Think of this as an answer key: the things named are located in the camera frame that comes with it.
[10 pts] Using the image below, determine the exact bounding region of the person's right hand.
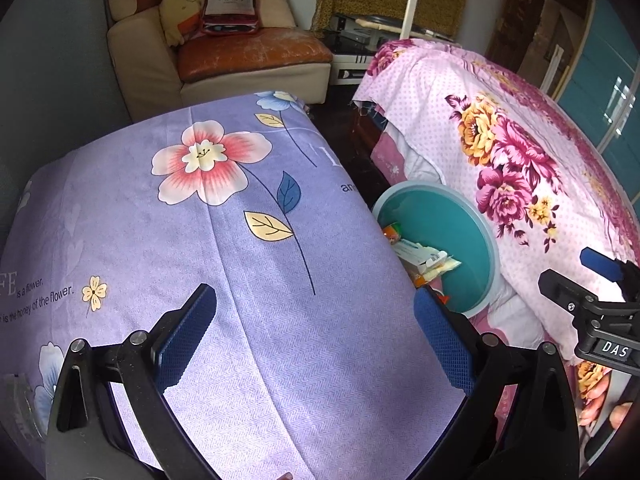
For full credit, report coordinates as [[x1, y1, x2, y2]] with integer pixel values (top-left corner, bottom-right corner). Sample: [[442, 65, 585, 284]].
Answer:
[[579, 372, 633, 428]]

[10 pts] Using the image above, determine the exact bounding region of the white pole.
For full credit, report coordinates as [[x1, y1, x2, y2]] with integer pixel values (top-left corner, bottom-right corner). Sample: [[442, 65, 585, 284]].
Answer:
[[402, 0, 426, 41]]

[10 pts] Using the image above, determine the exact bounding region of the pink floral quilt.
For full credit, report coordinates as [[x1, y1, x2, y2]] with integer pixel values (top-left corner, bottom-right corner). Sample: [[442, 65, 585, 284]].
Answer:
[[350, 39, 640, 411]]

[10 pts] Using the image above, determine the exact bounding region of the wooden door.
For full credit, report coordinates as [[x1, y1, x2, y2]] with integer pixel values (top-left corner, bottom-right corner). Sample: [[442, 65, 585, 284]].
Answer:
[[487, 0, 596, 96]]

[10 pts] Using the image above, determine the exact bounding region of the black media stand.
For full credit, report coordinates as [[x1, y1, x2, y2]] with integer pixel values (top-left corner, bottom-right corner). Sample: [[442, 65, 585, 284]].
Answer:
[[320, 12, 451, 86]]

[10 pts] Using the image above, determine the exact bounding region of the white and blue box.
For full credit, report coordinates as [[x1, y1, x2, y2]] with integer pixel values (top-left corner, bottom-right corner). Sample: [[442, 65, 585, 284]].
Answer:
[[392, 240, 448, 271]]

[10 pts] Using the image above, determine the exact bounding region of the teal plastic bin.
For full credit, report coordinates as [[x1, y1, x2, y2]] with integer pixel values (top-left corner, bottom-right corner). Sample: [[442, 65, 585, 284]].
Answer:
[[372, 182, 499, 317]]

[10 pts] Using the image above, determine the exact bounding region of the red bottle-shaped bag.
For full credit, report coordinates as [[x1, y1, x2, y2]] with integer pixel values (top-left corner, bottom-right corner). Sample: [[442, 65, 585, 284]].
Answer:
[[201, 0, 262, 36]]

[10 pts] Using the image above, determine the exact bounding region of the beige sofa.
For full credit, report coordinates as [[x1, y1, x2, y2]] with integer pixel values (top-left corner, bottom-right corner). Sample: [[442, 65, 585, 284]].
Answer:
[[107, 0, 335, 121]]

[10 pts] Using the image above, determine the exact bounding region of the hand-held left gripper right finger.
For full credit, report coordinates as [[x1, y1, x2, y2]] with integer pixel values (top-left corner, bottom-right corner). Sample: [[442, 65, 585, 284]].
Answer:
[[414, 286, 581, 480]]

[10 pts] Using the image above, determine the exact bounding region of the yellow plush pillow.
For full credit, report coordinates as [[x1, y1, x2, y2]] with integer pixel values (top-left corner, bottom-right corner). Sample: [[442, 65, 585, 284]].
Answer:
[[160, 0, 208, 48]]

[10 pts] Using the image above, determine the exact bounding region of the purple floral blanket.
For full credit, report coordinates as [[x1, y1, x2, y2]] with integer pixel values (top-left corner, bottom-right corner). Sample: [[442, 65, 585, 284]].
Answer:
[[0, 91, 468, 480]]

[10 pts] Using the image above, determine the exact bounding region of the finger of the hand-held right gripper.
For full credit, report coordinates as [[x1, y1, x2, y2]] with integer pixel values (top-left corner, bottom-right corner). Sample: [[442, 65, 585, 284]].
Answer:
[[539, 269, 596, 313], [580, 247, 623, 281]]

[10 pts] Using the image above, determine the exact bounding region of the beige pillow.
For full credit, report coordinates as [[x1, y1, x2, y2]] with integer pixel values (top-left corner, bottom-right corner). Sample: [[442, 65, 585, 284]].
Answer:
[[255, 0, 296, 31]]

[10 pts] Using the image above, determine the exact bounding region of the teal cabinet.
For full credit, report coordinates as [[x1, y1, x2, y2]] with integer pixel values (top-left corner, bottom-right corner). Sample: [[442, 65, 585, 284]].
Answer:
[[550, 0, 640, 161]]

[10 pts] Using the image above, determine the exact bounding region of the orange seat cushion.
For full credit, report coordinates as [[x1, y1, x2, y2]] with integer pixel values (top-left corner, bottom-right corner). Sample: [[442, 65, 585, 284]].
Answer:
[[177, 30, 333, 83]]

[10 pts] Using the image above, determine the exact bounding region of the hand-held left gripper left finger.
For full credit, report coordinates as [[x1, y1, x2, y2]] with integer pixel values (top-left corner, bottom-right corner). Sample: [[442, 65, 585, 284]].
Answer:
[[45, 282, 218, 480]]

